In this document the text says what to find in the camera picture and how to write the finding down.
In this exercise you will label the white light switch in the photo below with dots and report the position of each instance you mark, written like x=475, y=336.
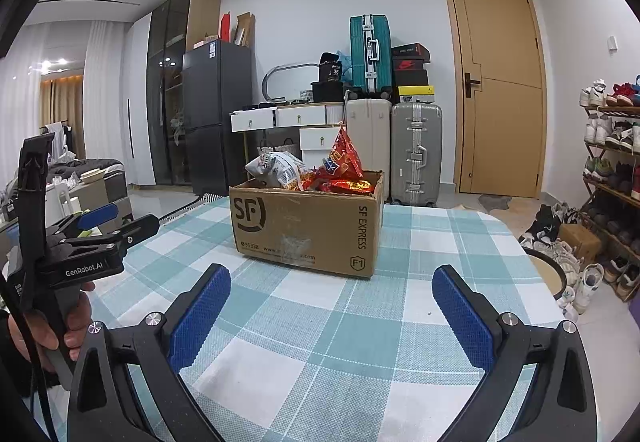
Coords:
x=612, y=42

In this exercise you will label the wooden shoe rack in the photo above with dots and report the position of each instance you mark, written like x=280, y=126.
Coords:
x=595, y=187

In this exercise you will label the silver suitcase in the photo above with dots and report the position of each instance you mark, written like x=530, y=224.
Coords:
x=415, y=156

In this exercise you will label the white ribbed box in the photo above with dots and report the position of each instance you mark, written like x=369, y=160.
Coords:
x=335, y=114

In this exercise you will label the flat cardboard piece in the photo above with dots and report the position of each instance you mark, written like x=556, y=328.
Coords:
x=245, y=29

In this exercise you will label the white wardrobe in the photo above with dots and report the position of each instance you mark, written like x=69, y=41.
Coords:
x=140, y=96

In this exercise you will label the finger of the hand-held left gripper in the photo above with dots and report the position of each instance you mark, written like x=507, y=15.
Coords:
x=142, y=227
x=97, y=216

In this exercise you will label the round beige stool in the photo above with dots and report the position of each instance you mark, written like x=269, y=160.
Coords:
x=547, y=274

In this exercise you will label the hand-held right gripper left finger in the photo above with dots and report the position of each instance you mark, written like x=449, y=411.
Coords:
x=200, y=317

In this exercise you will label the white curtain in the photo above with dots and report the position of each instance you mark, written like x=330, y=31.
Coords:
x=105, y=96

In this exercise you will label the black storage box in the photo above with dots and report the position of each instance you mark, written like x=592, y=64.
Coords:
x=327, y=91

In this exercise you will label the woven laundry basket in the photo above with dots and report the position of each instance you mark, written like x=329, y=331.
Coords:
x=272, y=145

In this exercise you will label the dark grey refrigerator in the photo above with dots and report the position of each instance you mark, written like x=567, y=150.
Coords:
x=215, y=121

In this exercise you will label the red chips bag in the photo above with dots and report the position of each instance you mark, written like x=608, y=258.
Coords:
x=345, y=156

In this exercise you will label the shoe rack with shoes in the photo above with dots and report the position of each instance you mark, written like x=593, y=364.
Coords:
x=617, y=136

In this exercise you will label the oval metal-frame mirror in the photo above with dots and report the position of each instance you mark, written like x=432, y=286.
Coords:
x=272, y=79

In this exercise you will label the pile of sneakers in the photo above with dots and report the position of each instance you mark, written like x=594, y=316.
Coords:
x=575, y=272

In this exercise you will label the white desk with drawers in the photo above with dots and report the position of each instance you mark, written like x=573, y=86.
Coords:
x=300, y=116

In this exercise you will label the wooden door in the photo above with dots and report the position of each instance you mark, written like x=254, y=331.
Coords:
x=500, y=86

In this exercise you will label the red and black shoe box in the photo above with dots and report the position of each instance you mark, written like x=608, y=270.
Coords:
x=411, y=65

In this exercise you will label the black paper bag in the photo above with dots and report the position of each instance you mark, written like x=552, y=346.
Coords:
x=331, y=67

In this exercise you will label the beige suitcase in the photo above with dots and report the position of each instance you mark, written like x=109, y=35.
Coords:
x=375, y=121

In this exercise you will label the small cardboard box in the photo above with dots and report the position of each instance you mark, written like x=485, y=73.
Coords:
x=580, y=242

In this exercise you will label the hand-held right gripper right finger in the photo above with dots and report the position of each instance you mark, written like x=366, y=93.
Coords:
x=465, y=317

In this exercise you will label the brown cardboard box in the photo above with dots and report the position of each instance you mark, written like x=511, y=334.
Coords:
x=300, y=227

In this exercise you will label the dark glass cabinet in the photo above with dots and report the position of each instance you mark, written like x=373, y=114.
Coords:
x=167, y=96

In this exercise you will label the teal suitcase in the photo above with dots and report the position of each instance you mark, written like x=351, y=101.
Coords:
x=370, y=54

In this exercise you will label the hanging clothes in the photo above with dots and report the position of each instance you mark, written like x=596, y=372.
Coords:
x=57, y=141

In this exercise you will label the person's left hand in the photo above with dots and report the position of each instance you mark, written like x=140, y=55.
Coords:
x=77, y=322

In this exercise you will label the blue plastic bag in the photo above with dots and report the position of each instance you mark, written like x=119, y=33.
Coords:
x=346, y=64

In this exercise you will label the noodle stick snack packet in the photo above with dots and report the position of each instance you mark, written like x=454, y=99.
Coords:
x=280, y=169

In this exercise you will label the flat labelled carton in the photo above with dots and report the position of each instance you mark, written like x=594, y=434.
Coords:
x=205, y=41

